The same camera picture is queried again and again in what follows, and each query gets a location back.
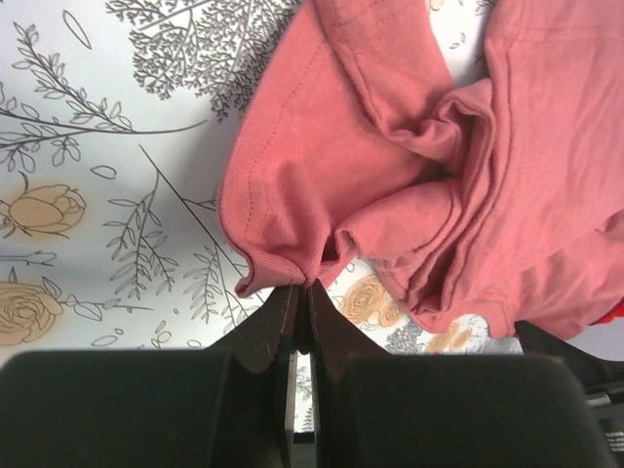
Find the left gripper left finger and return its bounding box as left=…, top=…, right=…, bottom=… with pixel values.
left=1, top=287, right=298, bottom=467

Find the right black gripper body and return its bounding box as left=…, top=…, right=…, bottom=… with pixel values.
left=515, top=321, right=623, bottom=467

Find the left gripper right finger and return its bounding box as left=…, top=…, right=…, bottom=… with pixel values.
left=306, top=284, right=617, bottom=467

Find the dusty pink t shirt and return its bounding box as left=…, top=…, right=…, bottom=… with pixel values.
left=218, top=1, right=623, bottom=339

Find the folded red t shirt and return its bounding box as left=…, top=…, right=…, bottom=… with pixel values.
left=593, top=301, right=624, bottom=326

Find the floral patterned table mat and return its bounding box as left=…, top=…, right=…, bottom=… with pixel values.
left=1, top=1, right=521, bottom=362

